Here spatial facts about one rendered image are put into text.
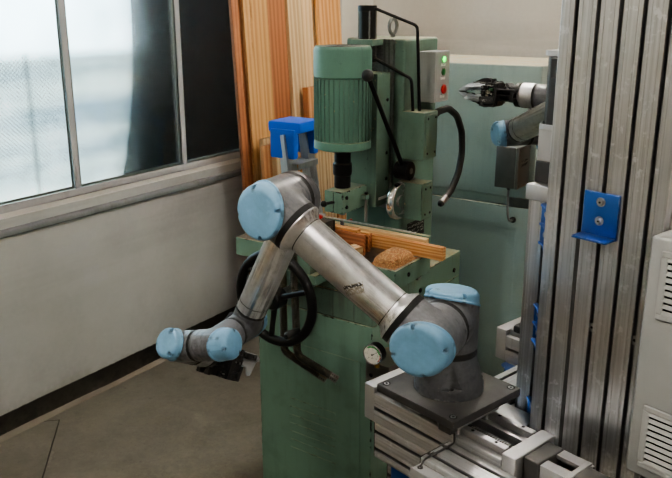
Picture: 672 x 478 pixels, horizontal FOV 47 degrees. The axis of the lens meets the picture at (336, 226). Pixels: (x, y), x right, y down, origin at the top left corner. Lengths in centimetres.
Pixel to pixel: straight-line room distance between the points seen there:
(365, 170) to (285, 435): 92
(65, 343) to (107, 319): 22
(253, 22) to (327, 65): 153
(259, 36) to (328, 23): 59
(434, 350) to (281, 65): 269
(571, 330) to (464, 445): 32
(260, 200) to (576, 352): 71
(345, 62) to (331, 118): 17
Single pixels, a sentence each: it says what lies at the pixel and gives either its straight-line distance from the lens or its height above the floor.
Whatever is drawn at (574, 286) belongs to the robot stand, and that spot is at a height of 108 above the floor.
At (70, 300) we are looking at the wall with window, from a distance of 337.
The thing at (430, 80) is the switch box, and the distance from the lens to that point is 252.
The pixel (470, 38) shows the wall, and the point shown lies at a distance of 464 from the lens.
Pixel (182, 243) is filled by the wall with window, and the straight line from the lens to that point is 375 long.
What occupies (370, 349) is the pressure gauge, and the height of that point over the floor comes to 67.
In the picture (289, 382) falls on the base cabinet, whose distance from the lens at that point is 257.
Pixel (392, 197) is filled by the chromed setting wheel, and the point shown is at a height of 104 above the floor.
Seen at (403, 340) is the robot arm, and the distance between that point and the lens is 150.
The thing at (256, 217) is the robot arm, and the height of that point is 121.
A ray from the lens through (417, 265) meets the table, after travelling 230.
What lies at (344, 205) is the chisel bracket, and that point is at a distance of 238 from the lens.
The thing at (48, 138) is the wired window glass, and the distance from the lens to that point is 328.
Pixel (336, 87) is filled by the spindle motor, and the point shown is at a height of 139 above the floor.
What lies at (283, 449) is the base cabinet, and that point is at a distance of 271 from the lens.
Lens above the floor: 162
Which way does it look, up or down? 16 degrees down
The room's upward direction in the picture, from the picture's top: straight up
